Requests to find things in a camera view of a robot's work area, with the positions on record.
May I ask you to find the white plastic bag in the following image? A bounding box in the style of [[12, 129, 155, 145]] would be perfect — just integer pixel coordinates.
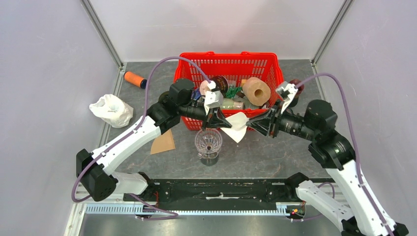
[[89, 94, 134, 128]]

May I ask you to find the white cable duct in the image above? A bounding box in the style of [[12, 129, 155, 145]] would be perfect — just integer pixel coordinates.
[[85, 204, 290, 217]]

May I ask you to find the brown paper coffee filter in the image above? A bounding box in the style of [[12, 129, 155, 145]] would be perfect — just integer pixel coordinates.
[[150, 129, 176, 155]]

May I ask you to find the green lotion bottle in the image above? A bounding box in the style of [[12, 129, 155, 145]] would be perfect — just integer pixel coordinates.
[[220, 98, 245, 110]]

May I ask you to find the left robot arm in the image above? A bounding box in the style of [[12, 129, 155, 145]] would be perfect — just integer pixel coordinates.
[[76, 79, 232, 202]]

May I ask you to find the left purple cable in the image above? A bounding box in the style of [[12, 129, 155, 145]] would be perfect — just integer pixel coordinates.
[[71, 56, 212, 204]]

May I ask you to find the brown toilet paper roll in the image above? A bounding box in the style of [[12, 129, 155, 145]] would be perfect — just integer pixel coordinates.
[[242, 77, 271, 106]]

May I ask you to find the green crumpled wrapper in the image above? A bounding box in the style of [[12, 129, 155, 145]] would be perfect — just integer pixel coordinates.
[[224, 87, 242, 99]]

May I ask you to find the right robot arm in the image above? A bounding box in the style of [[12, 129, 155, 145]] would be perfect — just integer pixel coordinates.
[[247, 83, 409, 236]]

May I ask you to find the orange cylinder with blue cap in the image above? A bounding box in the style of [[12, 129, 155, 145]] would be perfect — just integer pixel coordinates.
[[123, 71, 148, 89]]

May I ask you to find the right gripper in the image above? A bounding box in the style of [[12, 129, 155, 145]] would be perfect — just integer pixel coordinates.
[[246, 97, 319, 141]]

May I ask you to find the purple cable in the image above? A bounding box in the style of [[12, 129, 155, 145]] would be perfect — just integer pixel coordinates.
[[71, 56, 212, 204], [295, 72, 396, 236]]

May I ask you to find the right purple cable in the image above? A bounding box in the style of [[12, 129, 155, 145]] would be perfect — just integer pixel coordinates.
[[295, 72, 396, 236]]

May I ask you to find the red plastic shopping basket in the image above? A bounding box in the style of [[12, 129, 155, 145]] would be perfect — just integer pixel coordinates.
[[174, 52, 284, 131]]

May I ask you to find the clear glass dripper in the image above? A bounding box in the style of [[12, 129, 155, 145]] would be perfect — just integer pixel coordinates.
[[195, 128, 223, 157]]

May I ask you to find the dark green glass dripper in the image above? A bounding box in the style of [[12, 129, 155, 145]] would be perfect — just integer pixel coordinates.
[[158, 91, 172, 106]]

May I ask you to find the white paper coffee filter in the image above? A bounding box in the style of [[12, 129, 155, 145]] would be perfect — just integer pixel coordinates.
[[220, 112, 249, 143]]

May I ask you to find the black mounting rail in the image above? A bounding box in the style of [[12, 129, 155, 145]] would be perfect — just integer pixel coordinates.
[[139, 178, 301, 211]]

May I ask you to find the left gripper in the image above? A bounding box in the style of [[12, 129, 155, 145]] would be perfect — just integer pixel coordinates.
[[179, 101, 232, 131]]

